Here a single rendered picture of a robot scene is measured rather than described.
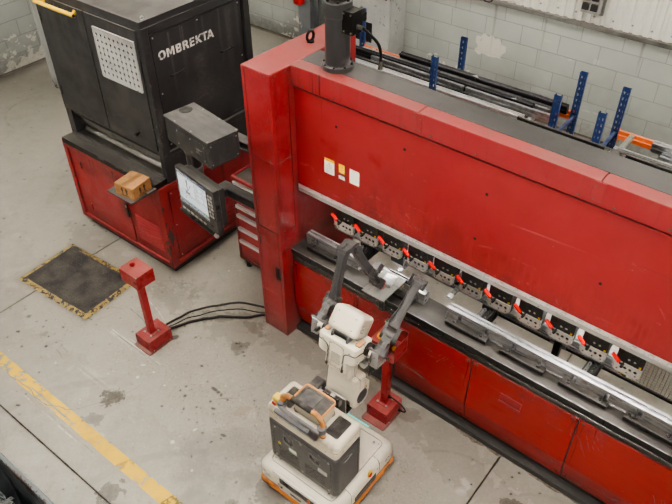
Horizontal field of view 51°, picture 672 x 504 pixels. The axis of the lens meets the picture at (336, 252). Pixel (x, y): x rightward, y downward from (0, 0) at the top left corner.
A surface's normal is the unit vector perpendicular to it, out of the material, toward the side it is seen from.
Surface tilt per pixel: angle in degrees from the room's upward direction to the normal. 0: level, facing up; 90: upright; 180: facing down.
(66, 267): 0
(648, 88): 90
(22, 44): 90
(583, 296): 90
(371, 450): 0
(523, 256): 90
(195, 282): 0
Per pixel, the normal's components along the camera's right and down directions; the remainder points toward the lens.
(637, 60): -0.61, 0.51
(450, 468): 0.00, -0.76
